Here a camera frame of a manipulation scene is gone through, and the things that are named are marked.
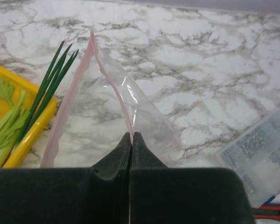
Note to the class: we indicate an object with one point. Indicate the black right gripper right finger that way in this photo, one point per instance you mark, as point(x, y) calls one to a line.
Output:
point(162, 195)

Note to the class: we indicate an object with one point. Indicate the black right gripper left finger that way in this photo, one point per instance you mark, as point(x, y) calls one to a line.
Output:
point(91, 195)

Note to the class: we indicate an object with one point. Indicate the clear zip top bag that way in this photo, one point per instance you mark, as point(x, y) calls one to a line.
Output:
point(103, 104)

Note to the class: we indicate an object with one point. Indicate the green toy scallion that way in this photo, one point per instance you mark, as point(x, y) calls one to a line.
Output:
point(56, 71)

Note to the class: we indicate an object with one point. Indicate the red black utility knife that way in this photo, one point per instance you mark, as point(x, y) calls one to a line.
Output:
point(267, 211)

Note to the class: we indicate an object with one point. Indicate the clear plastic screw box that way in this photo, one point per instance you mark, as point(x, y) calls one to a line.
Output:
point(255, 157)

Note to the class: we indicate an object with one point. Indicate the green toy celery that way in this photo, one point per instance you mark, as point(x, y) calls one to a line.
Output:
point(12, 122)

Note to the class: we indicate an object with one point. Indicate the yellow plastic tray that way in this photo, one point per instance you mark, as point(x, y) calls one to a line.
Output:
point(19, 152)

